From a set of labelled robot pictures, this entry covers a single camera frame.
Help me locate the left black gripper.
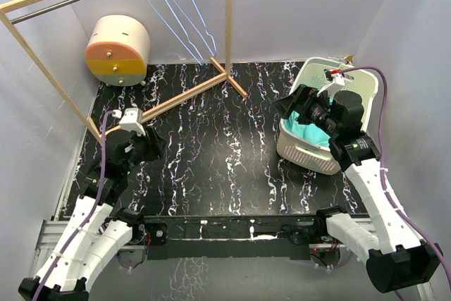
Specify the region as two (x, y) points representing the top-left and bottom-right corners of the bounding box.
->
(123, 125), (167, 175)

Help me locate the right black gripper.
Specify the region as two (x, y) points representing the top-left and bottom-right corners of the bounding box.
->
(271, 85), (340, 137)

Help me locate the teal t shirt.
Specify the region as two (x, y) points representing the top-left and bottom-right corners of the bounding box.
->
(283, 111), (330, 147)

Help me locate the blue wire hanger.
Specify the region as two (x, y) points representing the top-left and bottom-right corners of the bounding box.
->
(145, 0), (216, 65)
(162, 0), (217, 64)

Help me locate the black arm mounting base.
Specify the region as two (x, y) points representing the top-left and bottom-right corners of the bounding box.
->
(123, 215), (344, 260)

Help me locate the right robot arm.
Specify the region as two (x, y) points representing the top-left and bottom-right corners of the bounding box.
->
(273, 85), (442, 293)

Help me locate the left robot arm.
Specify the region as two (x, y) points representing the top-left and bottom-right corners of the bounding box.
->
(18, 125), (166, 300)

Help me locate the cream plastic laundry basket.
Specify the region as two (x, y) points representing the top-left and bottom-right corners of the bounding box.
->
(277, 57), (378, 176)

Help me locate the cream orange yellow drum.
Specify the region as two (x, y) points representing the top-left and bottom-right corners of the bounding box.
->
(85, 15), (151, 87)

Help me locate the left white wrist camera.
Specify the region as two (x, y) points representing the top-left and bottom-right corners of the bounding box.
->
(113, 107), (145, 137)

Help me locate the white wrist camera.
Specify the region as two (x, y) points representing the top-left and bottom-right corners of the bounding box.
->
(316, 69), (354, 99)
(113, 107), (145, 137)

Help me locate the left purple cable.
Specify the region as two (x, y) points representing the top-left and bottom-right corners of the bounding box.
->
(35, 110), (119, 301)

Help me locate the purple cable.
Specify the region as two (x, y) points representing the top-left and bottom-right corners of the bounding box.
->
(341, 66), (445, 301)
(35, 110), (119, 301)

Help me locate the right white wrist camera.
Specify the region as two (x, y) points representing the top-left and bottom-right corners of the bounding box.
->
(316, 69), (354, 99)

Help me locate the aluminium rail frame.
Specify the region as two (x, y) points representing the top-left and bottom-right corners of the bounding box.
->
(33, 173), (436, 301)

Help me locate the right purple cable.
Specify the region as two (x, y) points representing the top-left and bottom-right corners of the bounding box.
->
(341, 66), (445, 301)

